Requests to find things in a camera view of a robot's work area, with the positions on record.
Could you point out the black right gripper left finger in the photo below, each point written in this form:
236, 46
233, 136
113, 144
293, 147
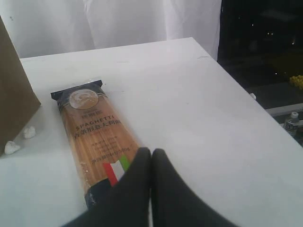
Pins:
127, 203

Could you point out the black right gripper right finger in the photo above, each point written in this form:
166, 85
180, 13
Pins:
173, 203

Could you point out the white putty lump near bag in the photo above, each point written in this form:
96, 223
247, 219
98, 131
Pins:
29, 132

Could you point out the brown paper bag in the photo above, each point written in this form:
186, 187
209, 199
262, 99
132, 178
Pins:
18, 102

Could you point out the spaghetti packet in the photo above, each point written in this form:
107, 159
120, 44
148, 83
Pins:
102, 146

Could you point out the white putty lump front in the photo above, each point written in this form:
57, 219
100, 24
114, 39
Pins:
11, 147

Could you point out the plastic water bottle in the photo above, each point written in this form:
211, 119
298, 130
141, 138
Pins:
291, 123

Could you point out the yellow object beyond table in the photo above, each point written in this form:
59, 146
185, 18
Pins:
297, 81

